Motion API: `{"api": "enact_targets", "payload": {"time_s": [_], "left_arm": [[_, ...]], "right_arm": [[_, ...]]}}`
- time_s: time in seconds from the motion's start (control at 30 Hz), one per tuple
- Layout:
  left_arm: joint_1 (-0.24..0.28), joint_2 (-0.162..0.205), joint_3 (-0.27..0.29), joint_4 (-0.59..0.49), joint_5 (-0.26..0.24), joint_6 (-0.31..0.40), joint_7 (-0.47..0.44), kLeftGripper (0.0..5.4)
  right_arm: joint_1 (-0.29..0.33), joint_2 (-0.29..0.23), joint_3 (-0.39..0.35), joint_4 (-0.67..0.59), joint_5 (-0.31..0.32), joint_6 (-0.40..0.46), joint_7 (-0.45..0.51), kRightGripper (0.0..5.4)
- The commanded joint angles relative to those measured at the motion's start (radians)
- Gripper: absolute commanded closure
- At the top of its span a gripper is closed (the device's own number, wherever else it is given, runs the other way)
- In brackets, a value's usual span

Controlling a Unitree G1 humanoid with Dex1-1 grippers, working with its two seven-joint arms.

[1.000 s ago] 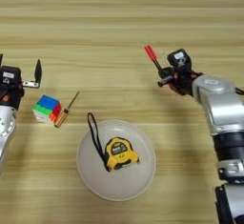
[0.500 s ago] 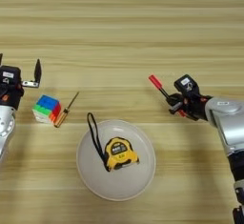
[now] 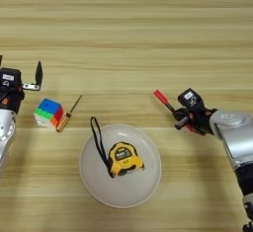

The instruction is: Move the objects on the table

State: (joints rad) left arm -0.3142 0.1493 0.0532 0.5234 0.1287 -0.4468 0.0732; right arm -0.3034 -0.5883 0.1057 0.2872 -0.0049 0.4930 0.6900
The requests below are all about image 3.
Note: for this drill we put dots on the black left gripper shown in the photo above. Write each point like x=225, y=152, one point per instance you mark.
x=11, y=97

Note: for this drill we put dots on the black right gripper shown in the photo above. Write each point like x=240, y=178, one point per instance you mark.
x=201, y=119

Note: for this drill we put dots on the red black pen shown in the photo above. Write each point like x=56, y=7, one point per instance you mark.
x=160, y=96

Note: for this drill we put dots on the multicoloured puzzle cube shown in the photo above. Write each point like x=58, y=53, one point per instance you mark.
x=49, y=112

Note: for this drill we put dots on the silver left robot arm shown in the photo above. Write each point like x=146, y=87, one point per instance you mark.
x=6, y=134

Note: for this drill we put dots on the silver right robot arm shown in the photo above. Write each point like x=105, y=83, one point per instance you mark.
x=235, y=134

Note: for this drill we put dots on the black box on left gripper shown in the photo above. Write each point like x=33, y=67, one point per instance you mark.
x=9, y=77

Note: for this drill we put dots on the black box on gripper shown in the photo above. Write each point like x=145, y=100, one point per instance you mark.
x=9, y=77
x=190, y=98

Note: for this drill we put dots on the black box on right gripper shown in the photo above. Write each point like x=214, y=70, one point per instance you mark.
x=190, y=98

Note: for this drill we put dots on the yellow black tape measure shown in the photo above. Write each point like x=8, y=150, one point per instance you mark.
x=125, y=158

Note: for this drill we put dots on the round white plate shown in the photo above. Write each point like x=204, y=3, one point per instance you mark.
x=131, y=186

